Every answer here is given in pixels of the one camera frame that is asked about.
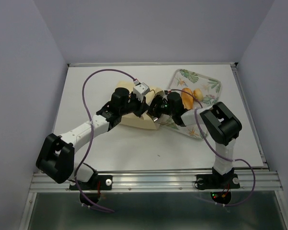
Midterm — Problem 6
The floral leaf pattern tray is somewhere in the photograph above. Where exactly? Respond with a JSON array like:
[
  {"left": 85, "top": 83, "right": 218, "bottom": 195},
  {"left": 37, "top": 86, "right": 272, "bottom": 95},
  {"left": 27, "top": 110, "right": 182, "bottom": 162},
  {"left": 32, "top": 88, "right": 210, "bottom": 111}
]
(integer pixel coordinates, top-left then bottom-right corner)
[{"left": 161, "top": 69, "right": 222, "bottom": 140}]

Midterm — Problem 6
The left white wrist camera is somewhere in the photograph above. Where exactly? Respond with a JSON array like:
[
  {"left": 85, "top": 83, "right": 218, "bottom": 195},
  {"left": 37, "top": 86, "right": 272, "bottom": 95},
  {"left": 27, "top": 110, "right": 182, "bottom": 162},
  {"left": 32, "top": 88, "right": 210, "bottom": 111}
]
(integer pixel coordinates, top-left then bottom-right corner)
[{"left": 132, "top": 79, "right": 150, "bottom": 101}]

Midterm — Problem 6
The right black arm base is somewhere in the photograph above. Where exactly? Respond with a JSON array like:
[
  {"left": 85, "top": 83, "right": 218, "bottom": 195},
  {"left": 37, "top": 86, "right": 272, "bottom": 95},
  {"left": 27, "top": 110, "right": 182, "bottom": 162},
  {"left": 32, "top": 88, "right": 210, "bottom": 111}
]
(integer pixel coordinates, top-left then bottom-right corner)
[{"left": 194, "top": 171, "right": 240, "bottom": 205}]

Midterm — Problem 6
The long fake baguette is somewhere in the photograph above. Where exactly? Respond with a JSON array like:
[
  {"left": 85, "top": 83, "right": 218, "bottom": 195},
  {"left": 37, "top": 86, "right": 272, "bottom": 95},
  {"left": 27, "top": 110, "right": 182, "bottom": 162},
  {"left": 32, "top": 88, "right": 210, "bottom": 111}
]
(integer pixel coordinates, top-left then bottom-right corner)
[{"left": 181, "top": 88, "right": 193, "bottom": 110}]

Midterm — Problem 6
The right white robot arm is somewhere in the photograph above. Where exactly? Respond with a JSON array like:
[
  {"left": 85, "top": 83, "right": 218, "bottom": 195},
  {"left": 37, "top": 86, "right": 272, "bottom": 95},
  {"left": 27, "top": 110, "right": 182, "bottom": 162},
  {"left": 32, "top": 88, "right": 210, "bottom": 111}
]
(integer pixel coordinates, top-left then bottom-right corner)
[{"left": 148, "top": 92, "right": 242, "bottom": 187}]

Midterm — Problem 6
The brown paper bag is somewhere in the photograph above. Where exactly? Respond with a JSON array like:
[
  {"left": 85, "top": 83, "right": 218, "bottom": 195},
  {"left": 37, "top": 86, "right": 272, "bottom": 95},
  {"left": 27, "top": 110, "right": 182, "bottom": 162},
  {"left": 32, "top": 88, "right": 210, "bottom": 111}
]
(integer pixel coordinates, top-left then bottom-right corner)
[{"left": 116, "top": 81, "right": 163, "bottom": 130}]

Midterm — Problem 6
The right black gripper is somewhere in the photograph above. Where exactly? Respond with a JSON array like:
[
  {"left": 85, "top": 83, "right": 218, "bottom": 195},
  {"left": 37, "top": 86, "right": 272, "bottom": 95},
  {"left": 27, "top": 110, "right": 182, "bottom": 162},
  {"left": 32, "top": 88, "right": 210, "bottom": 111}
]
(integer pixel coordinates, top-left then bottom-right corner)
[{"left": 143, "top": 94, "right": 175, "bottom": 119}]

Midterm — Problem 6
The small round fake bun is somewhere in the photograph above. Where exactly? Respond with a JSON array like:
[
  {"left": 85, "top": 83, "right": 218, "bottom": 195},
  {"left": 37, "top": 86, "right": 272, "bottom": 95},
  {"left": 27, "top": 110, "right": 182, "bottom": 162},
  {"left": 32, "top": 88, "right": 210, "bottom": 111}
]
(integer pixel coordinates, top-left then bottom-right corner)
[{"left": 193, "top": 89, "right": 204, "bottom": 102}]

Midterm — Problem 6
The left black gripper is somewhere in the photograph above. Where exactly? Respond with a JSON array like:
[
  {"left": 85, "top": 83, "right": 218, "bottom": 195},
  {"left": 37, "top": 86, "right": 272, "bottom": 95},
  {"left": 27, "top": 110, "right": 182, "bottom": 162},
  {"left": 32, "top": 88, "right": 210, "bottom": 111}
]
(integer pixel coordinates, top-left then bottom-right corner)
[{"left": 120, "top": 91, "right": 150, "bottom": 117}]

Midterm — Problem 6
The aluminium front rail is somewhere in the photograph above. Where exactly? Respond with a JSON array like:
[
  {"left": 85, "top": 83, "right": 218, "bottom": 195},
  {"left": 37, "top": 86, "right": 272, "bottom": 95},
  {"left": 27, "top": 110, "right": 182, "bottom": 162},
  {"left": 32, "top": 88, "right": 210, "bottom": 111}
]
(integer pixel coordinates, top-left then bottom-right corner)
[{"left": 29, "top": 169, "right": 283, "bottom": 193}]

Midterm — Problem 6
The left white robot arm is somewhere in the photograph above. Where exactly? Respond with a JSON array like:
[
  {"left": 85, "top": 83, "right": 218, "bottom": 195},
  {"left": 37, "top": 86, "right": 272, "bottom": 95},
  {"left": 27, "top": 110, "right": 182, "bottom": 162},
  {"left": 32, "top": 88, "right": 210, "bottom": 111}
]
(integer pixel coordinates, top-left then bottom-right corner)
[{"left": 36, "top": 84, "right": 150, "bottom": 190}]

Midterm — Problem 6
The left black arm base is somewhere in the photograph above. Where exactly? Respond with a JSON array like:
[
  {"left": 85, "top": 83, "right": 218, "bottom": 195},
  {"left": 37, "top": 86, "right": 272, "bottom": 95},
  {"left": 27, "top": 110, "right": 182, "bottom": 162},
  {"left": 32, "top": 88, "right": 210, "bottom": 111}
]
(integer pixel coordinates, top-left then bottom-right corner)
[{"left": 76, "top": 163, "right": 113, "bottom": 204}]

